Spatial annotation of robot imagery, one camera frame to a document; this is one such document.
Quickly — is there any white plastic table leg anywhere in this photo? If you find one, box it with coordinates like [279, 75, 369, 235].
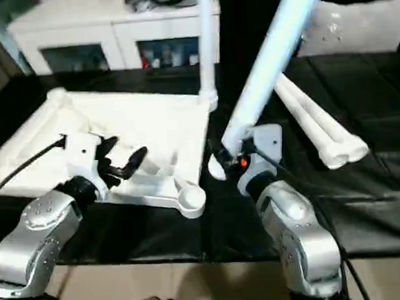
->
[273, 76, 350, 173]
[278, 68, 369, 166]
[202, 0, 333, 182]
[196, 0, 225, 106]

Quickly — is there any grey cushion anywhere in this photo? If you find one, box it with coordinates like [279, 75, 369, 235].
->
[293, 0, 400, 59]

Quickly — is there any black work mat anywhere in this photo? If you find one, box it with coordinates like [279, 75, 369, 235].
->
[0, 50, 400, 274]

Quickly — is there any black metal frame bar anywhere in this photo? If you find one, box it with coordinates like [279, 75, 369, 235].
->
[42, 262, 75, 300]

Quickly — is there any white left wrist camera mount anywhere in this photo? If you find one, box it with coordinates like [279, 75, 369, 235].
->
[58, 130, 120, 203]

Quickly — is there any white plastic table top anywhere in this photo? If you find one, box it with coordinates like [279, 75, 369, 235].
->
[0, 81, 224, 228]

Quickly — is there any dark clutter pile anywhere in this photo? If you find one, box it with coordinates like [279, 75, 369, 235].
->
[125, 0, 157, 13]

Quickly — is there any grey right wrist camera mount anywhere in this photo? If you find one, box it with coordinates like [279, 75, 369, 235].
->
[233, 123, 286, 198]

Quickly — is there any black sofa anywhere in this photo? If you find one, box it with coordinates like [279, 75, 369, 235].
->
[218, 0, 400, 62]

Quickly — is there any white cabinet with glass doors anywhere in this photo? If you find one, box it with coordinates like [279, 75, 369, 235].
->
[5, 0, 224, 78]

